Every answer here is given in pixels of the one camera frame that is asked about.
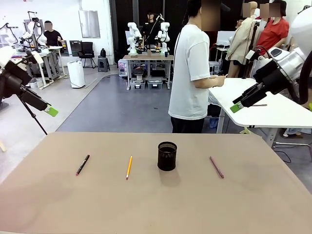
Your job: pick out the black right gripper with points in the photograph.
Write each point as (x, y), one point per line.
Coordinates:
(270, 76)

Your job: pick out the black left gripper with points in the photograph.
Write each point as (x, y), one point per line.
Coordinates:
(13, 78)

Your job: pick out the black pen with red end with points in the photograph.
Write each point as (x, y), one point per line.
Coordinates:
(83, 164)

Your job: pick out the dark red pen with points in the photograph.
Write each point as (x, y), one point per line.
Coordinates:
(217, 167)

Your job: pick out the yellow pencil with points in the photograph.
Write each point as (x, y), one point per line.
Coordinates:
(129, 167)

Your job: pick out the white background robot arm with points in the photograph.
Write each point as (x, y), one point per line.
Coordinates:
(164, 36)
(132, 36)

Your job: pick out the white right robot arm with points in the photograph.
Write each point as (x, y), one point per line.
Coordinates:
(301, 31)

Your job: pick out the black mesh pen holder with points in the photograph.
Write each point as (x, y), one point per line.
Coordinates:
(167, 161)

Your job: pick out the person right hand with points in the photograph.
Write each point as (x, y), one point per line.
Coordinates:
(218, 80)

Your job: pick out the black tripod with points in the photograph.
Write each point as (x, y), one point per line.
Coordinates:
(36, 120)

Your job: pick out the white side table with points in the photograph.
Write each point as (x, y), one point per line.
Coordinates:
(268, 115)

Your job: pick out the small white sensor box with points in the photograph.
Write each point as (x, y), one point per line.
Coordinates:
(249, 55)
(37, 58)

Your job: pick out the grey workbench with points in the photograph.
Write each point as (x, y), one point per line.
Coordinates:
(36, 54)

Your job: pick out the grey computer case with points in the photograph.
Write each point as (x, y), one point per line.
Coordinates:
(214, 67)

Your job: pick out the white air purifier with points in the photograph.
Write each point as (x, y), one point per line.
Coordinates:
(76, 74)

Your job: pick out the mannequin with beige coat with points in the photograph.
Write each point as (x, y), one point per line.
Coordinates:
(240, 41)

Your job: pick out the white round desk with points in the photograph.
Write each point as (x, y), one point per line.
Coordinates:
(55, 48)

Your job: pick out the white display board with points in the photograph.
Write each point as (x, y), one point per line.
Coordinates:
(224, 37)

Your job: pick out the person in red shirt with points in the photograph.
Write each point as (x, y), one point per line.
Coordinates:
(273, 34)

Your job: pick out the seated person in black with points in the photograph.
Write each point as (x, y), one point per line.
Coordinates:
(53, 36)

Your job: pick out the person in white t-shirt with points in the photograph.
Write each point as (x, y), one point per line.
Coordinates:
(187, 73)

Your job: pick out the black office chair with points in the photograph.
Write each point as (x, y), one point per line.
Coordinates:
(87, 52)

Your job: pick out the grey plastic stool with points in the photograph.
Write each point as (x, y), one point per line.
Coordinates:
(103, 64)

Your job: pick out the small black bag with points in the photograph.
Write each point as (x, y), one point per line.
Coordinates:
(103, 52)

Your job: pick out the lit computer tower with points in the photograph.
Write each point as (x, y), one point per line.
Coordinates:
(122, 68)

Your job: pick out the clear storage box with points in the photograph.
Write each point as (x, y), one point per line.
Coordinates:
(137, 84)
(155, 84)

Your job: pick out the wooden background robot table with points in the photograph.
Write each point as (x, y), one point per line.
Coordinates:
(148, 57)

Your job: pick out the standing person in black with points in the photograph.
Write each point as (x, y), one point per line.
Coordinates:
(150, 29)

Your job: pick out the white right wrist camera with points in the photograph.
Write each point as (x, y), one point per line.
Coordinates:
(276, 52)

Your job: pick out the grey metal wall cabinet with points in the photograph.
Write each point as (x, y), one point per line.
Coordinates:
(89, 24)

